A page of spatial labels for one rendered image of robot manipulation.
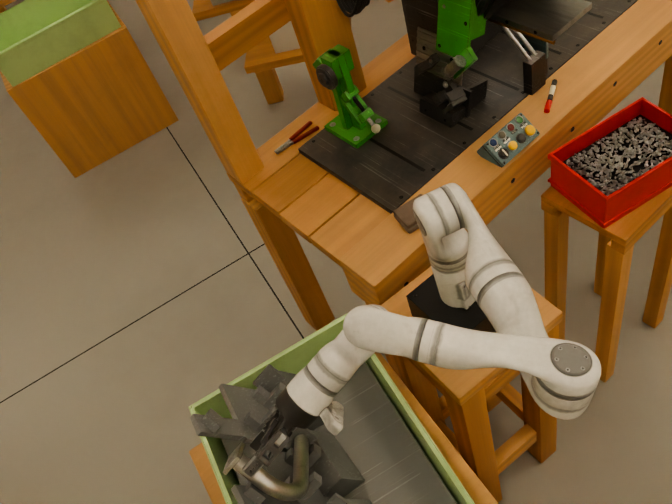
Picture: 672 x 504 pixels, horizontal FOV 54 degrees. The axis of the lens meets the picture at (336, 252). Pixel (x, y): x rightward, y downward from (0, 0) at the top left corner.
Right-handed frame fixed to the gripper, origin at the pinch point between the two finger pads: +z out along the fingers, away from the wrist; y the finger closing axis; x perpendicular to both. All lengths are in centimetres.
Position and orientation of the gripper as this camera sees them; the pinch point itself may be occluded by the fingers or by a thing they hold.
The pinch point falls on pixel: (252, 458)
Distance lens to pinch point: 121.0
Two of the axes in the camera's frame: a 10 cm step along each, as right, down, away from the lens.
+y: -0.2, 1.8, -9.8
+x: 7.7, 6.3, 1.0
